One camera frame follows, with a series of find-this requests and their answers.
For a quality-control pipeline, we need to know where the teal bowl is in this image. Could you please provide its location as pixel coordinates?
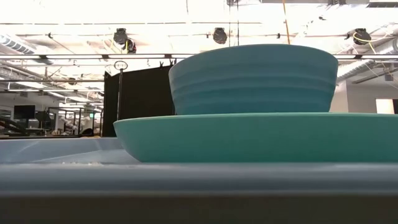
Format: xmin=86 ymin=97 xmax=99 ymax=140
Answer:
xmin=168 ymin=44 xmax=339 ymax=116

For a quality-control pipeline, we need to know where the teal plate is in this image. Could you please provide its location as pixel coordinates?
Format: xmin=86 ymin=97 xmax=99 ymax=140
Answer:
xmin=113 ymin=111 xmax=398 ymax=164

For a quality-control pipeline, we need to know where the blue plastic tray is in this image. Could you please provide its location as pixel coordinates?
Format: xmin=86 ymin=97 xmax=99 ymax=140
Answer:
xmin=0 ymin=137 xmax=398 ymax=197

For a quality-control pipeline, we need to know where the black partition screen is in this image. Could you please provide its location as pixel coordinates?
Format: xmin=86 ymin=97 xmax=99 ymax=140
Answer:
xmin=102 ymin=60 xmax=177 ymax=138

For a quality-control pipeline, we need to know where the pole with round sign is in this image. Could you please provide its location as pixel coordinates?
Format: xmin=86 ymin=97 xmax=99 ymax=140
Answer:
xmin=113 ymin=60 xmax=129 ymax=122

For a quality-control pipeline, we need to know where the red and black hanging reel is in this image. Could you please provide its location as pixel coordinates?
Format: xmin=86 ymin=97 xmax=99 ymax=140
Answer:
xmin=122 ymin=37 xmax=137 ymax=54

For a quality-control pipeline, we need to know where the black monitor screen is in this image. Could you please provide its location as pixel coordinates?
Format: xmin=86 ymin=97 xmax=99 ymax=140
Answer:
xmin=13 ymin=105 xmax=36 ymax=121

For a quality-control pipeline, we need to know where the white lit panel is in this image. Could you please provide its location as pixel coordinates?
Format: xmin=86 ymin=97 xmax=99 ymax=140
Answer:
xmin=375 ymin=98 xmax=396 ymax=114

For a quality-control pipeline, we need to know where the black ceiling cable reel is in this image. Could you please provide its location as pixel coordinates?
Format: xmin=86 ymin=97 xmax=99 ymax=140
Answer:
xmin=212 ymin=27 xmax=228 ymax=45
xmin=352 ymin=27 xmax=373 ymax=46
xmin=113 ymin=27 xmax=129 ymax=45

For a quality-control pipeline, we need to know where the yellow cable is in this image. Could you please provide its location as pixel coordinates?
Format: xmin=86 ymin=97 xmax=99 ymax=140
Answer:
xmin=282 ymin=0 xmax=291 ymax=45

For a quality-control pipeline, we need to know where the horizontal overhead rail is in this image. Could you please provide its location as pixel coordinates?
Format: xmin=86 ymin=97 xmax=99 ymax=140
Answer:
xmin=0 ymin=53 xmax=398 ymax=60

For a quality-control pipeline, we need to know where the ribbed ventilation duct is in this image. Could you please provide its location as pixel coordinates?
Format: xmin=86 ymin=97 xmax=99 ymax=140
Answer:
xmin=0 ymin=33 xmax=35 ymax=56
xmin=336 ymin=37 xmax=398 ymax=83

